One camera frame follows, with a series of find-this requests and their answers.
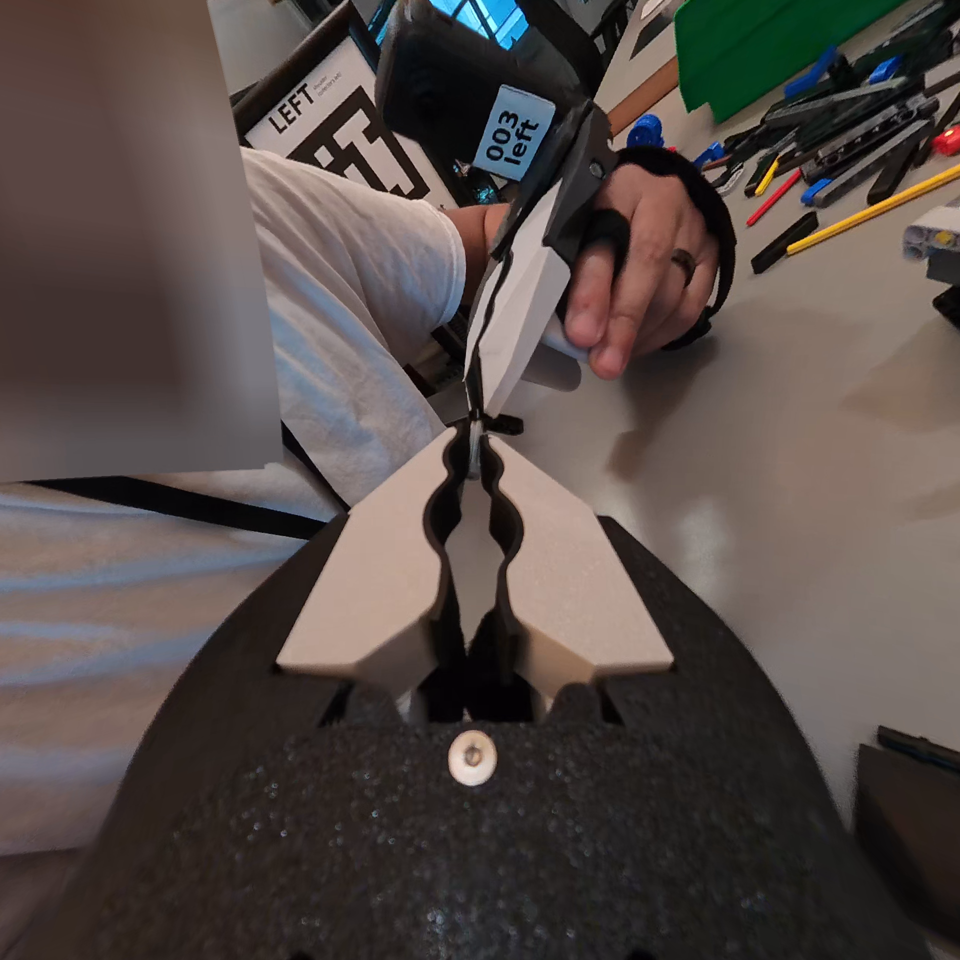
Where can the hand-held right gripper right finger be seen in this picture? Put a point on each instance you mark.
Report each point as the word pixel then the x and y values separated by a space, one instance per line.
pixel 577 592

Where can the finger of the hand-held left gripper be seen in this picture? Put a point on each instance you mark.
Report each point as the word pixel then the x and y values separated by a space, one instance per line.
pixel 525 300
pixel 474 367

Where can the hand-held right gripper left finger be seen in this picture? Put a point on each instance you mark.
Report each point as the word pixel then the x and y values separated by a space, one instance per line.
pixel 375 585

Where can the small black toy connector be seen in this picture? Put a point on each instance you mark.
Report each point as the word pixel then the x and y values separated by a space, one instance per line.
pixel 504 424

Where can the small light grey toy pin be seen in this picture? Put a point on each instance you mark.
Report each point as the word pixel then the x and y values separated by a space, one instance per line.
pixel 476 450

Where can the person's left forearm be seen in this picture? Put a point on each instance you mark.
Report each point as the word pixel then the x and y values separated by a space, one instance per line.
pixel 472 232

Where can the person's left hand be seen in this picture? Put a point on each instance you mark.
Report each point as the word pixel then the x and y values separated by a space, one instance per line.
pixel 652 225

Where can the black white printed sign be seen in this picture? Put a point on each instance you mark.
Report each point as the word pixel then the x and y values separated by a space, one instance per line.
pixel 300 127

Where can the person's white shirt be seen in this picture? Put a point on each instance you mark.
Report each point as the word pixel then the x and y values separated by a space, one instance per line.
pixel 337 262

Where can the green plastic bin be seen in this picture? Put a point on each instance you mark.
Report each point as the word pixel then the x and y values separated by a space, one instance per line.
pixel 750 52

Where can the pile of long toy beams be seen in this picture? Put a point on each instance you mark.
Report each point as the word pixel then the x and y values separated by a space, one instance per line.
pixel 847 135

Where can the dark flat board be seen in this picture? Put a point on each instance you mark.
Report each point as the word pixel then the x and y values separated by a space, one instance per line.
pixel 907 825

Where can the partly built toy vehicle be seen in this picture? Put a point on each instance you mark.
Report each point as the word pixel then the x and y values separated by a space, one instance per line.
pixel 937 247

